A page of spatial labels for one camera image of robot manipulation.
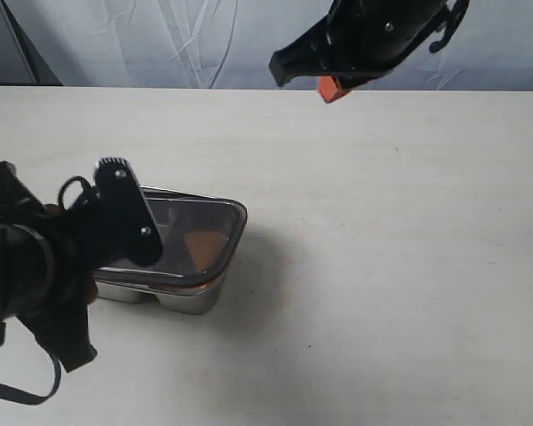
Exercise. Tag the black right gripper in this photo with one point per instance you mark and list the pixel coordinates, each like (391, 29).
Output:
(357, 41)

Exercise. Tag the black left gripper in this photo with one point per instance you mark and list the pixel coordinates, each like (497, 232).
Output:
(112, 221)

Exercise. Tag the dark transparent box lid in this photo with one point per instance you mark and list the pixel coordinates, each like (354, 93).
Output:
(195, 239)

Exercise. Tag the yellow toy cheese wedge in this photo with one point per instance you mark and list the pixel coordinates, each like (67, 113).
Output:
(204, 247)

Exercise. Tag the stainless steel lunch box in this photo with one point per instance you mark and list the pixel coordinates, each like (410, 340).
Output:
(182, 297)

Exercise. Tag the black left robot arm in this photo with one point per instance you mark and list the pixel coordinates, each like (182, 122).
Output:
(46, 260)

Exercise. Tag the white wrinkled backdrop curtain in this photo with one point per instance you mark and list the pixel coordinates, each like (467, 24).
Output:
(228, 44)

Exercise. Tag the dark stand behind table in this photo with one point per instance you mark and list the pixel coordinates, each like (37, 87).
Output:
(20, 62)

